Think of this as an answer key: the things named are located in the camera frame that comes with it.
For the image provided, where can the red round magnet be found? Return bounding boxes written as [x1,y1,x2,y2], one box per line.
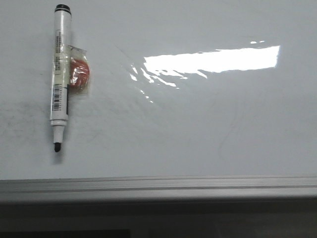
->
[70,58,90,90]

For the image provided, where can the white black whiteboard marker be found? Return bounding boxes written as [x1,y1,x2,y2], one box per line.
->
[50,4,72,153]

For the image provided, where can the white glossy whiteboard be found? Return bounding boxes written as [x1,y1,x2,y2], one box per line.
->
[0,0,317,180]

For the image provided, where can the aluminium whiteboard frame rail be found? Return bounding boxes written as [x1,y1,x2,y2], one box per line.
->
[0,176,317,205]

